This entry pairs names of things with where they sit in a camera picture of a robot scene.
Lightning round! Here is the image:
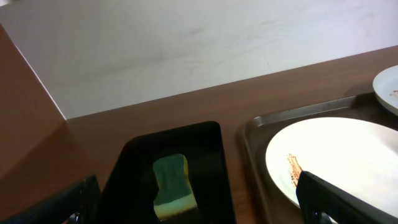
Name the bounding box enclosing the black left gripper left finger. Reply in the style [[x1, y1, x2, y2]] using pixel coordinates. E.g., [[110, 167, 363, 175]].
[[1, 175, 100, 224]]

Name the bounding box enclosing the black rectangular sponge tray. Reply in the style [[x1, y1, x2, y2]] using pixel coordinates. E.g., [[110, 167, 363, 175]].
[[95, 121, 236, 223]]

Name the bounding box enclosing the brown serving tray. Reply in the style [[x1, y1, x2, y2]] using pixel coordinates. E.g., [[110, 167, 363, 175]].
[[243, 93, 397, 224]]

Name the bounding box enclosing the green yellow sponge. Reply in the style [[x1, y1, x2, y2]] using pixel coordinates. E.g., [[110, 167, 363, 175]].
[[153, 154, 197, 220]]

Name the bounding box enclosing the white plate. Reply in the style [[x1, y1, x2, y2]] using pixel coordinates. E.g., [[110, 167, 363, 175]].
[[373, 65, 398, 115], [265, 117, 397, 217]]

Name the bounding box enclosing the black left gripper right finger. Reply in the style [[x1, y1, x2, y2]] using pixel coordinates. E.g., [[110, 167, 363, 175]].
[[296, 171, 397, 224]]

